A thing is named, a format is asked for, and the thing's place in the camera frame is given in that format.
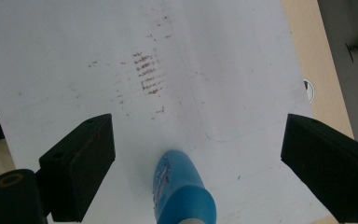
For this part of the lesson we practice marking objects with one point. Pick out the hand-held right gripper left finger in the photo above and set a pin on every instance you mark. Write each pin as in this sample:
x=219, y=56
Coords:
x=77, y=168

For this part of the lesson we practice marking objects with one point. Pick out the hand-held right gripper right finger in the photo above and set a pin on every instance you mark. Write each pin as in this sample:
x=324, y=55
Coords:
x=329, y=168

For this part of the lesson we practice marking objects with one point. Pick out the white round disc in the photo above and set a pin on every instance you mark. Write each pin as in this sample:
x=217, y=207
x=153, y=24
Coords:
x=310, y=91

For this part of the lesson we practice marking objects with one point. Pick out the white paper sheet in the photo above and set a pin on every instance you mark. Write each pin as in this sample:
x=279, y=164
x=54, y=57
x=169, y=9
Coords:
x=230, y=62

